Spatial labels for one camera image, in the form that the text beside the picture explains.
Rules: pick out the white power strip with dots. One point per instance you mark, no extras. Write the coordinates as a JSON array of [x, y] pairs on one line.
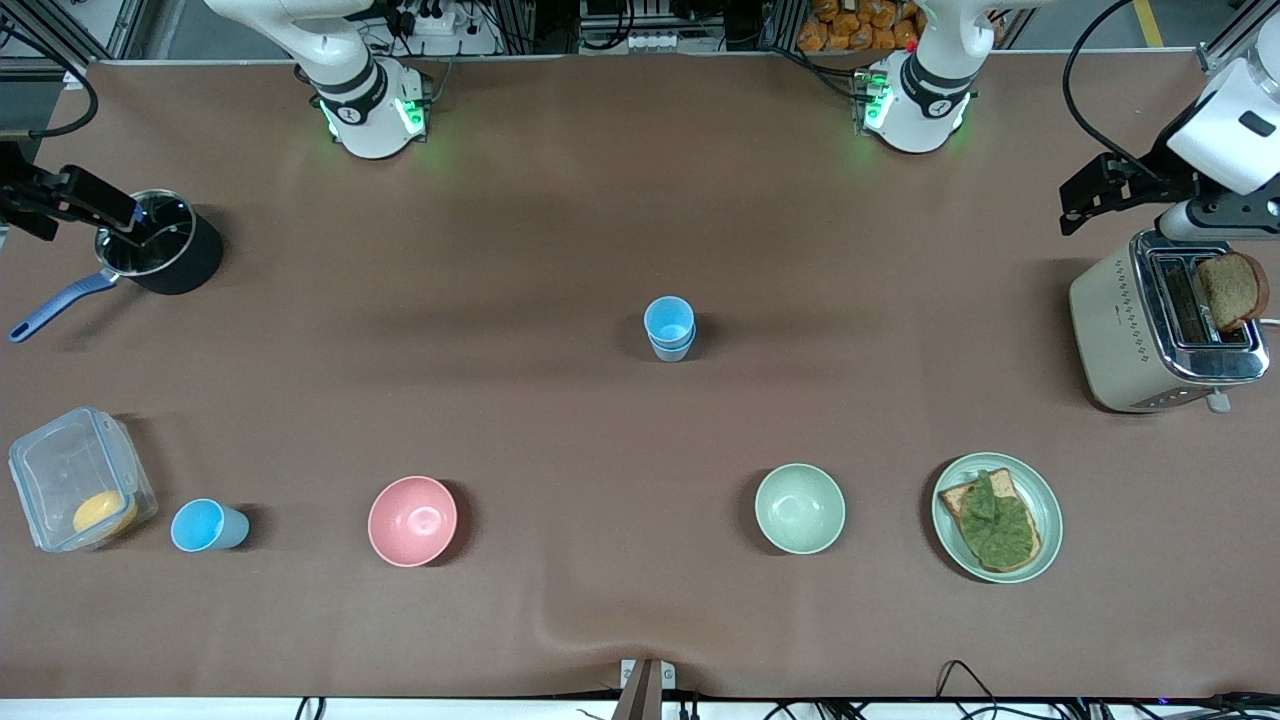
[[425, 18], [652, 42]]

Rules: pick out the toasted bread slice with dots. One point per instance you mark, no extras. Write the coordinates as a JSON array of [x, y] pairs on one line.
[[955, 497]]

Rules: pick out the orange round food piece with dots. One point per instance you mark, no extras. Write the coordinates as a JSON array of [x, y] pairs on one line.
[[102, 512]]

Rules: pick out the light green plate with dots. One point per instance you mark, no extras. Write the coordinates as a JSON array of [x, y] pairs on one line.
[[1048, 510]]

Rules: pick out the beige chrome toaster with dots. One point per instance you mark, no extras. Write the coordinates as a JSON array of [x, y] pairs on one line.
[[1110, 330]]

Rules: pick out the orange snack bags pile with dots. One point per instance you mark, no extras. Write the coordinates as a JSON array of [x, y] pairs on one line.
[[850, 25]]

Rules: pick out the blue plastic cup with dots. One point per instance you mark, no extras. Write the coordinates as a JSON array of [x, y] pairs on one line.
[[672, 355], [668, 318], [205, 525]]

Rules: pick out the brown bread slice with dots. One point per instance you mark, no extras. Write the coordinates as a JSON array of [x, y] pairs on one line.
[[1228, 290]]

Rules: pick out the aluminium frame post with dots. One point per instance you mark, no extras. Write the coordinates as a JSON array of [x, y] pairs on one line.
[[1230, 40], [85, 40]]

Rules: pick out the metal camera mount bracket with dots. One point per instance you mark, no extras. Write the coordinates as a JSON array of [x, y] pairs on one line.
[[645, 690]]

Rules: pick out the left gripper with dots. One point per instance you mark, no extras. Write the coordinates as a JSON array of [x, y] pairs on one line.
[[1146, 172]]

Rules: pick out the pink bowl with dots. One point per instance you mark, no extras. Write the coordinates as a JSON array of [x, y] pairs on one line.
[[412, 520]]

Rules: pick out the green lettuce leaf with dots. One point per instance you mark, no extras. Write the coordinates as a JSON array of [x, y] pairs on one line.
[[995, 528]]

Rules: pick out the clear plastic food container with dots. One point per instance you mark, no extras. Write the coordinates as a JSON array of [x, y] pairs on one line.
[[60, 465]]

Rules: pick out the light green bowl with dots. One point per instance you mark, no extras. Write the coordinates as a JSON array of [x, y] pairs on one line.
[[800, 508]]

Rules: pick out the brown table mat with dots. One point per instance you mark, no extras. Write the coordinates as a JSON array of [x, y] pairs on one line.
[[500, 250]]

